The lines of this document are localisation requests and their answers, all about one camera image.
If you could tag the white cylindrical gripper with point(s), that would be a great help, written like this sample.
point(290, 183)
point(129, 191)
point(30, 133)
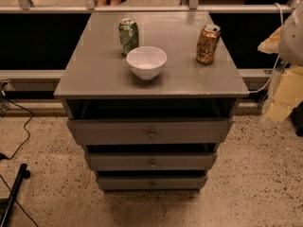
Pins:
point(293, 41)

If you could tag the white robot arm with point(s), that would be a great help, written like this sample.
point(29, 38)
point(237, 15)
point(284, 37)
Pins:
point(287, 42)

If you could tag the grey wooden drawer cabinet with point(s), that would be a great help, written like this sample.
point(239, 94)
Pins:
point(97, 83)

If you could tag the grey top drawer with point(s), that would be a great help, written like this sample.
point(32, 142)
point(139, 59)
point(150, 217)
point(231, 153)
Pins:
point(134, 132)

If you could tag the orange soda can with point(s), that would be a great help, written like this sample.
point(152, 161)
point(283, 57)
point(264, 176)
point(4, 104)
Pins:
point(207, 43)

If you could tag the white ceramic bowl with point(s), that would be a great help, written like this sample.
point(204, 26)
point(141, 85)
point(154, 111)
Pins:
point(146, 62)

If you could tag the green soda can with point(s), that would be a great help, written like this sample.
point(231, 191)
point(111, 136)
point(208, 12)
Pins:
point(129, 35)

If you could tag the black stand leg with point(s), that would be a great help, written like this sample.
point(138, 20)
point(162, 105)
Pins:
point(7, 203)

